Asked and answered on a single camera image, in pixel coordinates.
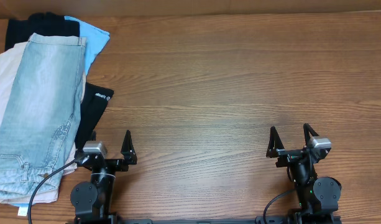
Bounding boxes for beige folded shorts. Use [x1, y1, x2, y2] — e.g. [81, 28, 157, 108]
[0, 41, 86, 205]

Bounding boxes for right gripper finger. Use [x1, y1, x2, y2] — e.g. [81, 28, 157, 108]
[266, 126, 285, 157]
[303, 123, 319, 145]

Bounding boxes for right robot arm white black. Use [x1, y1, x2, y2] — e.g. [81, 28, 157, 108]
[262, 123, 342, 224]

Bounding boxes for black folded garment top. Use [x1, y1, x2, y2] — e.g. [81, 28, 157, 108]
[4, 12, 80, 51]

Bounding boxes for black garment with white logo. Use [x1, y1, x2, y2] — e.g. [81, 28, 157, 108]
[75, 83, 114, 149]

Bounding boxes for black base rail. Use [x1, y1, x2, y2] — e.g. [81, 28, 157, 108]
[65, 215, 342, 224]

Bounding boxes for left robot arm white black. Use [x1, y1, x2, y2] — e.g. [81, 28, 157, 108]
[70, 130, 137, 223]

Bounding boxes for light blue folded garment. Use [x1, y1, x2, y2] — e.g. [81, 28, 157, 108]
[64, 16, 110, 75]

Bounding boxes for light blue denim shorts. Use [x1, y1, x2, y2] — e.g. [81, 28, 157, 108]
[0, 32, 87, 200]

